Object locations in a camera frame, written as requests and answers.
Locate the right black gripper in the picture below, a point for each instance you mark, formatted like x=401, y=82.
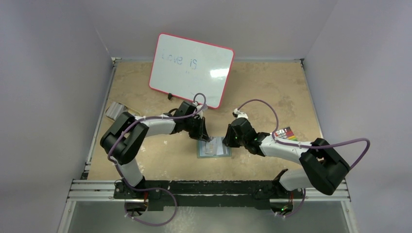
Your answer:
x=232, y=134

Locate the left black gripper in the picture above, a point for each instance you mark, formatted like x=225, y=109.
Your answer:
x=200, y=133

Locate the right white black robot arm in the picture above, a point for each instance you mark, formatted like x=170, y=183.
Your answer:
x=322, y=167

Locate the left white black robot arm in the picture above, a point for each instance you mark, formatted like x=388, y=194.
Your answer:
x=123, y=139

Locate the stack of credit cards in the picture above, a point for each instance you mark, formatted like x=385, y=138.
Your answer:
x=115, y=110

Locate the colourful marker pack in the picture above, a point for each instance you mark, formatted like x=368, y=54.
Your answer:
x=285, y=133

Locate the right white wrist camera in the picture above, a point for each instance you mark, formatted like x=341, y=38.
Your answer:
x=239, y=114

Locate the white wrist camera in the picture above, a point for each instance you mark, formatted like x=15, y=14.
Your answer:
x=200, y=109
x=239, y=114

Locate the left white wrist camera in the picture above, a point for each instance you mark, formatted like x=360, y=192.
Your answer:
x=200, y=109

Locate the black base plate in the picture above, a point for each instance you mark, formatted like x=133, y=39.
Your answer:
x=261, y=195

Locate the white board with red frame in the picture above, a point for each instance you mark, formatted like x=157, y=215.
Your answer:
x=184, y=67

